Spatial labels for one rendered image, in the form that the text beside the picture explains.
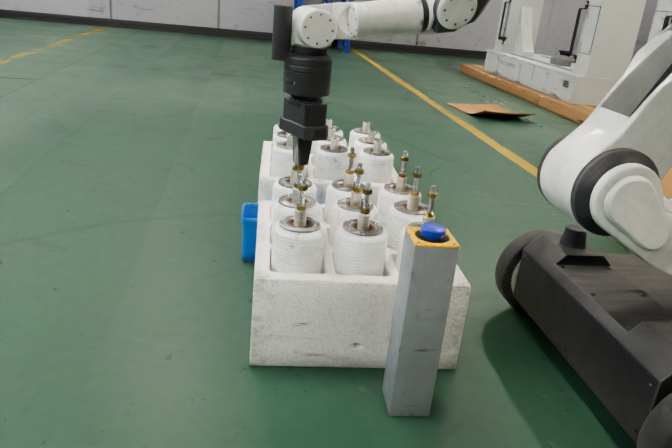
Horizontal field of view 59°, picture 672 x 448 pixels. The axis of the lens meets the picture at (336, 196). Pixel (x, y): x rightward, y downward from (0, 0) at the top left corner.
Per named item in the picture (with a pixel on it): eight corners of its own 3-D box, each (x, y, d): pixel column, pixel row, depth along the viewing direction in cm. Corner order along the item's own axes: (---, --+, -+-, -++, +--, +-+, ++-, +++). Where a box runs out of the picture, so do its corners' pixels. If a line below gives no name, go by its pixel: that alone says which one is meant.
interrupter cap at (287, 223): (271, 228, 105) (271, 224, 105) (290, 215, 112) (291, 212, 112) (309, 238, 103) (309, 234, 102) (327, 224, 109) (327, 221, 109)
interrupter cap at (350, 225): (384, 239, 105) (385, 236, 105) (342, 236, 105) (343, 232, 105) (381, 223, 112) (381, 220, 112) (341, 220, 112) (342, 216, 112)
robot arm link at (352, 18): (289, 43, 113) (356, 35, 115) (299, 48, 104) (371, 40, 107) (285, 7, 110) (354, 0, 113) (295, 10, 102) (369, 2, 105)
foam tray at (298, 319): (411, 275, 149) (421, 208, 143) (456, 370, 112) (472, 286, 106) (255, 268, 144) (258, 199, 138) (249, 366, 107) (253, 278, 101)
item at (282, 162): (302, 203, 169) (307, 142, 163) (303, 216, 160) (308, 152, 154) (268, 201, 168) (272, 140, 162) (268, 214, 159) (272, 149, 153)
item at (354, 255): (379, 329, 110) (391, 241, 104) (327, 325, 110) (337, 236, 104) (375, 303, 119) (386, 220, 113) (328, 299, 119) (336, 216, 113)
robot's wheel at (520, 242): (565, 306, 141) (585, 229, 134) (576, 317, 136) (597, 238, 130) (486, 305, 138) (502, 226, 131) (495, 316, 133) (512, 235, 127)
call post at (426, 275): (420, 390, 105) (448, 230, 95) (430, 417, 99) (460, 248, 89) (381, 389, 105) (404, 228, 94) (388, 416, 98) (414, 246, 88)
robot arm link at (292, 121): (266, 126, 116) (269, 65, 112) (307, 124, 121) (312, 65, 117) (300, 143, 106) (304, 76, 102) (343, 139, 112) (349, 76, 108)
